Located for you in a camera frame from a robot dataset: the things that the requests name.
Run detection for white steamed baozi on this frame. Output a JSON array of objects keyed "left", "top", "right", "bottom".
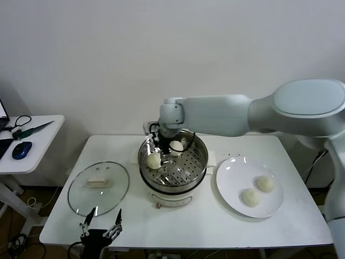
[
  {"left": 255, "top": 175, "right": 275, "bottom": 193},
  {"left": 241, "top": 188, "right": 261, "bottom": 207},
  {"left": 169, "top": 140, "right": 184, "bottom": 156},
  {"left": 147, "top": 153, "right": 162, "bottom": 170}
]

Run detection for black laptop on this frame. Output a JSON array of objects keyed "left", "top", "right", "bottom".
[{"left": 0, "top": 99, "right": 14, "bottom": 160}]

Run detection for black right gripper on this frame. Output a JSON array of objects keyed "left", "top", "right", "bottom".
[{"left": 147, "top": 129, "right": 173, "bottom": 166}]

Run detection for glass lid with white handle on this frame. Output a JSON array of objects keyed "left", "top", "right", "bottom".
[{"left": 67, "top": 161, "right": 130, "bottom": 218}]

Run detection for blue computer mouse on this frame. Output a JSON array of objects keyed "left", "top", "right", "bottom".
[{"left": 11, "top": 141, "right": 33, "bottom": 160}]

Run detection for white side table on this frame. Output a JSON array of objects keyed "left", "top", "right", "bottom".
[{"left": 0, "top": 115, "right": 65, "bottom": 235}]

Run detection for white round plate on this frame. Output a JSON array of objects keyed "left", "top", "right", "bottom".
[{"left": 215, "top": 156, "right": 285, "bottom": 219}]

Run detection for black left wrist camera cable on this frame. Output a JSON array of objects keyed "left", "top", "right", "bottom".
[{"left": 67, "top": 241, "right": 83, "bottom": 259}]

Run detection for black floor cables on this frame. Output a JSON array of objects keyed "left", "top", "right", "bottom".
[{"left": 7, "top": 233, "right": 47, "bottom": 259}]

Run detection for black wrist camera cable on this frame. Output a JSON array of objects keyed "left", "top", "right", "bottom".
[
  {"left": 67, "top": 241, "right": 83, "bottom": 259},
  {"left": 182, "top": 131, "right": 197, "bottom": 152}
]

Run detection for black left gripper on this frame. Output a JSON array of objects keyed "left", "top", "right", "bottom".
[{"left": 79, "top": 207, "right": 123, "bottom": 259}]

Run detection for stainless steel steamer basket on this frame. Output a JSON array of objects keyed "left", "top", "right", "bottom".
[{"left": 130, "top": 128, "right": 217, "bottom": 193}]

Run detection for steel and white steamer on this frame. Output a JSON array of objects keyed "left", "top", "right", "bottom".
[{"left": 140, "top": 168, "right": 209, "bottom": 210}]

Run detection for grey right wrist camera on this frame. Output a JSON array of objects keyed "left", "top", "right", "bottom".
[{"left": 142, "top": 121, "right": 158, "bottom": 141}]

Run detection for black looped cable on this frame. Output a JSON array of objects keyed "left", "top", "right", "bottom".
[{"left": 0, "top": 115, "right": 32, "bottom": 133}]

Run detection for white cable on floor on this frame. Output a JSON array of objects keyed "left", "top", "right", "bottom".
[{"left": 26, "top": 186, "right": 63, "bottom": 210}]

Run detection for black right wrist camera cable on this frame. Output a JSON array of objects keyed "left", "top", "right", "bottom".
[{"left": 182, "top": 131, "right": 197, "bottom": 152}]

